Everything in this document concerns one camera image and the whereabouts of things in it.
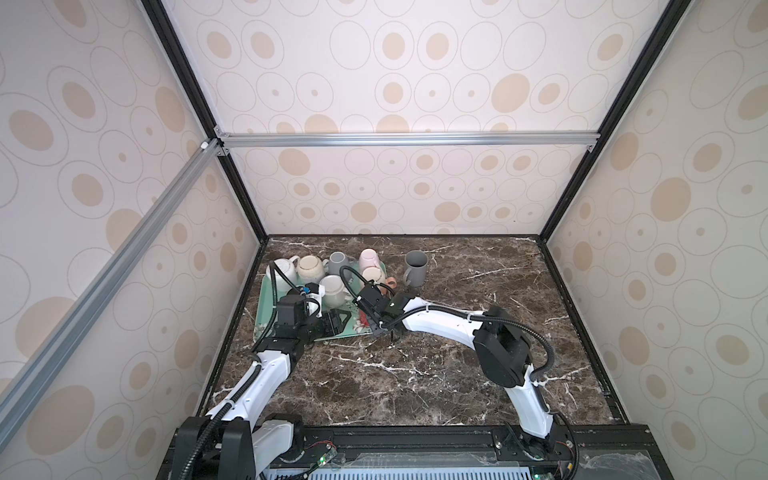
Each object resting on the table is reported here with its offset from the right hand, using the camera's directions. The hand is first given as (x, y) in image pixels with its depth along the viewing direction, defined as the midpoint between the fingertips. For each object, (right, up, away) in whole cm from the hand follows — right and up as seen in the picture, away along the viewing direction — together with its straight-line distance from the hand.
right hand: (381, 317), depth 92 cm
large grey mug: (+11, +17, +7) cm, 22 cm away
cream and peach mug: (-2, +13, +5) cm, 14 cm away
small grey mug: (-17, +17, +9) cm, 25 cm away
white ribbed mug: (-31, +15, +7) cm, 35 cm away
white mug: (-15, +7, +1) cm, 16 cm away
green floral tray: (-8, -2, +2) cm, 8 cm away
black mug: (-12, +2, -18) cm, 22 cm away
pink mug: (-5, +19, +8) cm, 21 cm away
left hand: (-8, +3, -9) cm, 13 cm away
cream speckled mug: (-23, +15, +5) cm, 28 cm away
